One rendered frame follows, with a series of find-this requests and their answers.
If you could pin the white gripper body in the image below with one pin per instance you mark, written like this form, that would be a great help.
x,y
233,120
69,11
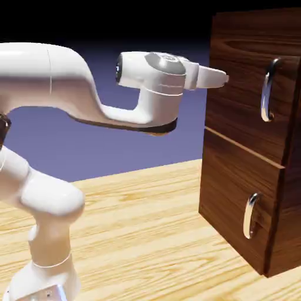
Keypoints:
x,y
209,76

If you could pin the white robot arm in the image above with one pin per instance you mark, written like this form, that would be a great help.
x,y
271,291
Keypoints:
x,y
70,80

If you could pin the dark wood cabinet door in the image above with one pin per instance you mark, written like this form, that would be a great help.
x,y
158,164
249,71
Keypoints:
x,y
239,94
230,195

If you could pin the dark wood cabinet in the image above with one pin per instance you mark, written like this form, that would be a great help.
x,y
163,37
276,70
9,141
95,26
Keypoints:
x,y
289,164

